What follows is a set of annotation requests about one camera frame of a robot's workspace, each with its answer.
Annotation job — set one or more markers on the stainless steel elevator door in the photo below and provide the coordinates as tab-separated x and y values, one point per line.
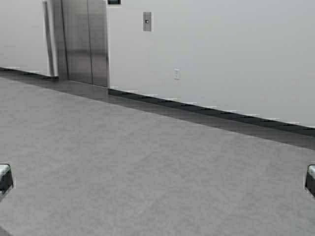
80	32

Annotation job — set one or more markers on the right robot base corner bracket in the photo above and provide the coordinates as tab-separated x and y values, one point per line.
310	180

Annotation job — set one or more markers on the metal elevator call button panel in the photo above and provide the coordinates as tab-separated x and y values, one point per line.
147	21

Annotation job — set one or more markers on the black floor indicator display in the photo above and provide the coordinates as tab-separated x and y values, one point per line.
115	2

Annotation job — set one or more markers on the white wall outlet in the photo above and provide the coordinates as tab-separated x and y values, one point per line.
177	74

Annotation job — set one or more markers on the left robot base corner bracket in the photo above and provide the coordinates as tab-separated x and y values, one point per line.
6	180

